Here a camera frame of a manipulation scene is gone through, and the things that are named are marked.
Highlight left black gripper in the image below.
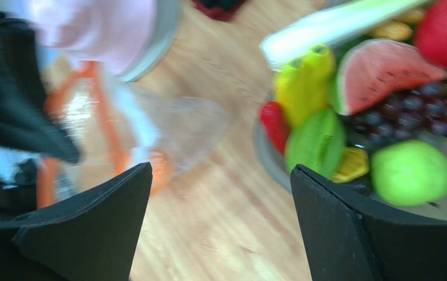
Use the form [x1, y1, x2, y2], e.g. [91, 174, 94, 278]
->
[0, 12, 80, 164]

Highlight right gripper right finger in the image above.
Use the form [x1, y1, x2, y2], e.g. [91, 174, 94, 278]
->
[290, 165, 447, 280]

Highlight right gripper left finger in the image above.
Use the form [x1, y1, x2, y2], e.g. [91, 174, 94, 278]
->
[12, 163, 152, 280]

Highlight green starfruit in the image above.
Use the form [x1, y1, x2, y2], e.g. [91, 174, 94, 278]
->
[284, 109, 346, 179]

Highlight clear orange zip top bag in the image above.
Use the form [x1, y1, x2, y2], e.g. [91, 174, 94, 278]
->
[36, 61, 231, 208]

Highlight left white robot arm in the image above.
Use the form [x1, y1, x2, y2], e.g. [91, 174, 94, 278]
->
[0, 12, 80, 221]

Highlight grey food tray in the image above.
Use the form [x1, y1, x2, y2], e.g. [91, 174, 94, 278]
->
[252, 89, 447, 225]

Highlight yellow corn piece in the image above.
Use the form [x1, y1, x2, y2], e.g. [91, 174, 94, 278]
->
[331, 147, 370, 183]

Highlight green apple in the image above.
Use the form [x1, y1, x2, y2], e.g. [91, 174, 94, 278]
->
[370, 139, 447, 207]

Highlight pink hat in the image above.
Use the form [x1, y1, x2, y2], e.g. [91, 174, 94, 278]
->
[24, 0, 181, 81]

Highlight red chili pepper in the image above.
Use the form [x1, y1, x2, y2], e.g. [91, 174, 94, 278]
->
[259, 101, 291, 155]

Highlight yellow bananas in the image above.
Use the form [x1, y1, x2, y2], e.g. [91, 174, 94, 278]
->
[274, 44, 336, 129]

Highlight dark purple grapes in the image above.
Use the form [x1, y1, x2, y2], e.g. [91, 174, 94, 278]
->
[342, 80, 447, 148]

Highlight watermelon slice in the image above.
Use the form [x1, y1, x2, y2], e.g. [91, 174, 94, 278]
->
[331, 39, 447, 116]

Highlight green white leek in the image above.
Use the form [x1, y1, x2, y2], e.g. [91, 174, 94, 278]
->
[260, 0, 428, 71]

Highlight red cloth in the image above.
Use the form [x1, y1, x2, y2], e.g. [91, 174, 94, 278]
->
[192, 0, 246, 22]

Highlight red apple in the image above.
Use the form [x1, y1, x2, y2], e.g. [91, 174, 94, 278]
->
[414, 0, 447, 70]

